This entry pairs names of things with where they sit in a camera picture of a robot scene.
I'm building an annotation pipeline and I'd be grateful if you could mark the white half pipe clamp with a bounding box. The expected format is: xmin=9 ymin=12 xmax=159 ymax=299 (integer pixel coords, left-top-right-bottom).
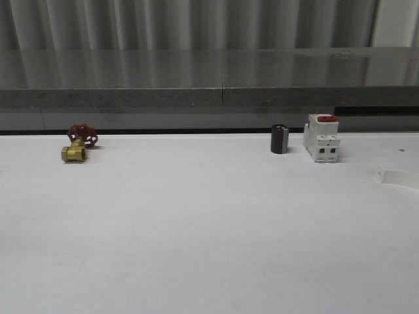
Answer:
xmin=376 ymin=167 xmax=419 ymax=190

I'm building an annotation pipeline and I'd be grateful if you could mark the dark cylindrical capacitor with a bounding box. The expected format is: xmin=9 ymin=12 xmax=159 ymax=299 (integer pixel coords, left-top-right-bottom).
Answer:
xmin=270 ymin=124 xmax=289 ymax=154

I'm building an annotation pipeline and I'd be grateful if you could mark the brass valve with red handwheel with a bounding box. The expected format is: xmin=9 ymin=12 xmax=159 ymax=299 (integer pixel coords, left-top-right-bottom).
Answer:
xmin=61 ymin=124 xmax=98 ymax=162

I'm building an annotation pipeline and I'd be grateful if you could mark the grey stone counter ledge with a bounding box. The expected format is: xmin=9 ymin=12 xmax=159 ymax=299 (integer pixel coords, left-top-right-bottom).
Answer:
xmin=1 ymin=48 xmax=418 ymax=133

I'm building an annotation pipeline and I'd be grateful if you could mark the white circuit breaker red switch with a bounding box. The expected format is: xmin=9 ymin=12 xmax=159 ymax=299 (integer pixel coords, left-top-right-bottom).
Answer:
xmin=303 ymin=114 xmax=340 ymax=163

